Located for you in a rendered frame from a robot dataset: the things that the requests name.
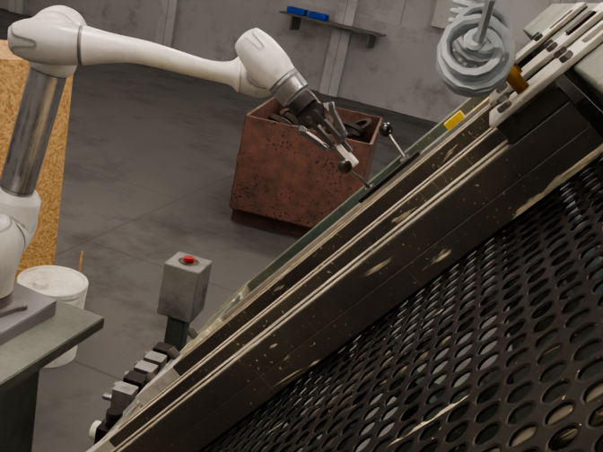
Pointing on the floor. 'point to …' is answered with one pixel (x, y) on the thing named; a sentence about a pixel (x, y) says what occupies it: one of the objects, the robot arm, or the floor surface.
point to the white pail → (61, 282)
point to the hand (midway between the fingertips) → (347, 154)
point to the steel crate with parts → (296, 169)
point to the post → (176, 333)
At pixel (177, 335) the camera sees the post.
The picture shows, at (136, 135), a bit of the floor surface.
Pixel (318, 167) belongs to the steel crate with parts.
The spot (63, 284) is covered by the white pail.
